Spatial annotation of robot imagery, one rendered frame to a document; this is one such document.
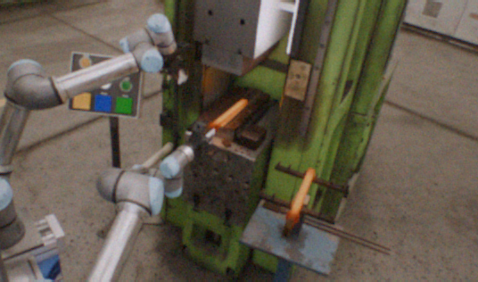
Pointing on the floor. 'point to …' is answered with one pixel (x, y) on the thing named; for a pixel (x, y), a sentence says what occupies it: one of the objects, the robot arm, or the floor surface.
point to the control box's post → (115, 140)
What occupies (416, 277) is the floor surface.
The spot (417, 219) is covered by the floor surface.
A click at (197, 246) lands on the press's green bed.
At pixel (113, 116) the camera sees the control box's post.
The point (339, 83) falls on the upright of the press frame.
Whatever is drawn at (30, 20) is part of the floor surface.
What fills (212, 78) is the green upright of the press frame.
